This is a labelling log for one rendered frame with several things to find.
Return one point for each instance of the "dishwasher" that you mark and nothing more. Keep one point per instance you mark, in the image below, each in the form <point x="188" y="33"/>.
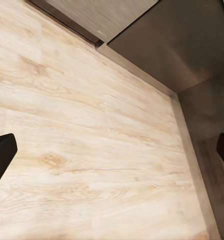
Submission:
<point x="96" y="19"/>

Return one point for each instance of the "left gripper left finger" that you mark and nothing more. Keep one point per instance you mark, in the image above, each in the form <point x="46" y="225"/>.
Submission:
<point x="8" y="149"/>

